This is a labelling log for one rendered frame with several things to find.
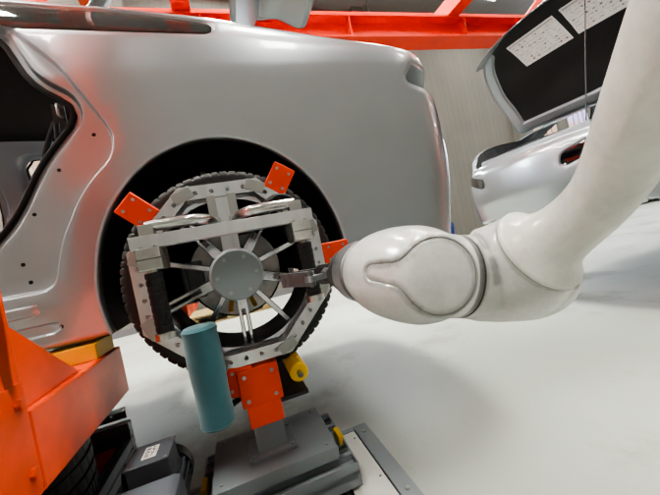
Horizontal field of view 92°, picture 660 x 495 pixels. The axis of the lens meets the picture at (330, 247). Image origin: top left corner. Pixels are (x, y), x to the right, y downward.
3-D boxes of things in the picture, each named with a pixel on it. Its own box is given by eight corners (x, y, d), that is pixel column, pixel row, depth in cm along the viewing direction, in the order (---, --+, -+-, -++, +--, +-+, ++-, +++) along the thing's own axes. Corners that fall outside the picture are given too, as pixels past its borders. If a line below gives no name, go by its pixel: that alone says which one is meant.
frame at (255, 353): (335, 333, 108) (302, 175, 108) (341, 338, 102) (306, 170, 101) (159, 385, 93) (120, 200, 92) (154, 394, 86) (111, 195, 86)
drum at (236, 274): (263, 289, 102) (254, 246, 102) (270, 295, 82) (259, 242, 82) (217, 300, 98) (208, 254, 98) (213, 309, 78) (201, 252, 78)
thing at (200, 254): (285, 302, 126) (270, 222, 126) (288, 304, 119) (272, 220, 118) (198, 322, 117) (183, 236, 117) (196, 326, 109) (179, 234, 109)
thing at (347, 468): (331, 431, 139) (327, 410, 138) (363, 487, 104) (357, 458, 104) (210, 478, 124) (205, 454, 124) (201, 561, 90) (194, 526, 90)
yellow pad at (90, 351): (114, 347, 110) (111, 333, 109) (98, 358, 96) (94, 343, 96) (66, 359, 105) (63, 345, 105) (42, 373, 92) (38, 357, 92)
